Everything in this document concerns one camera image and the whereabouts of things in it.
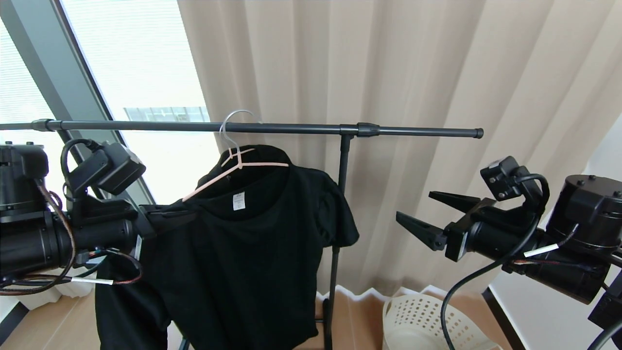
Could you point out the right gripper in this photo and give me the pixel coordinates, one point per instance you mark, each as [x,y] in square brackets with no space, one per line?
[491,233]

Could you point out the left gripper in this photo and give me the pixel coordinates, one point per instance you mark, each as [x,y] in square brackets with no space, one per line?
[97,238]

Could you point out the black garment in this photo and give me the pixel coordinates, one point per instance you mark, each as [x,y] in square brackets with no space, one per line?
[267,154]
[243,267]

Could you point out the pink clothes hanger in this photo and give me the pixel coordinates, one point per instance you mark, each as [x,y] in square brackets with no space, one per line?
[262,164]
[245,152]

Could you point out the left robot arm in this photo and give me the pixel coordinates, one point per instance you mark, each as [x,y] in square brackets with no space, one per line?
[19,180]

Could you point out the black clothes rack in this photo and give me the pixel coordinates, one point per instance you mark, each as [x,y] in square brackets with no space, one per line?
[388,131]

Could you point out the white laundry basket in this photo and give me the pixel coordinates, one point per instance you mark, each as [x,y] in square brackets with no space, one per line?
[423,321]

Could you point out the white curtain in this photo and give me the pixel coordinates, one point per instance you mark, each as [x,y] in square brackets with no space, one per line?
[73,291]

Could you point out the beige curtain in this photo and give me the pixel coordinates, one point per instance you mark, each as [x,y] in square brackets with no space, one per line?
[413,63]

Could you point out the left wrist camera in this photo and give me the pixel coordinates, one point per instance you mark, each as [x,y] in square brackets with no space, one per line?
[121,167]

